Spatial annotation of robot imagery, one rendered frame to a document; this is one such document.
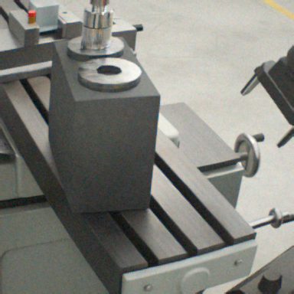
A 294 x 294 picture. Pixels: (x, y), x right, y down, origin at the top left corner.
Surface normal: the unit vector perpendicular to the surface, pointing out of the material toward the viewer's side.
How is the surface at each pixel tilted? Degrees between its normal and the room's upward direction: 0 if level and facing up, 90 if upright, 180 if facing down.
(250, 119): 0
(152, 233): 0
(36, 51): 90
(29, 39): 90
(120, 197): 90
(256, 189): 0
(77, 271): 90
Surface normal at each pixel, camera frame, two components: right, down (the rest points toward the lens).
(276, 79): -0.69, 0.26
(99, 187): 0.27, 0.51
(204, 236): 0.08, -0.86
